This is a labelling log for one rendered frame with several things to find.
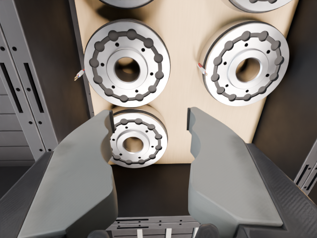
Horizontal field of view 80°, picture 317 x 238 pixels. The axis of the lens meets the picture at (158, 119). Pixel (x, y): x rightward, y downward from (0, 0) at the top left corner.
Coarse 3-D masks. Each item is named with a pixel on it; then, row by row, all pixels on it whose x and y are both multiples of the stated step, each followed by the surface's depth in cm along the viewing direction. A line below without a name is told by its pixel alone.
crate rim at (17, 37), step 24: (0, 0) 13; (24, 24) 14; (24, 48) 15; (24, 72) 15; (48, 120) 18; (48, 144) 19; (312, 144) 21; (120, 216) 26; (144, 216) 26; (168, 216) 26
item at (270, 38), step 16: (240, 32) 21; (256, 32) 21; (272, 32) 21; (224, 48) 22; (240, 48) 22; (256, 48) 22; (272, 48) 22; (288, 48) 22; (208, 64) 23; (224, 64) 23; (272, 64) 23; (208, 80) 24; (224, 80) 24; (272, 80) 24; (224, 96) 25; (240, 96) 25; (256, 96) 25
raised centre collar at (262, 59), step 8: (240, 56) 22; (248, 56) 22; (256, 56) 22; (264, 56) 22; (232, 64) 22; (264, 64) 22; (232, 72) 23; (264, 72) 23; (232, 80) 23; (240, 80) 24; (248, 80) 24; (256, 80) 23; (240, 88) 24; (248, 88) 24
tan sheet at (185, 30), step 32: (96, 0) 22; (160, 0) 22; (192, 0) 22; (160, 32) 24; (192, 32) 24; (128, 64) 25; (192, 64) 26; (96, 96) 28; (160, 96) 28; (192, 96) 28; (160, 160) 34; (192, 160) 35
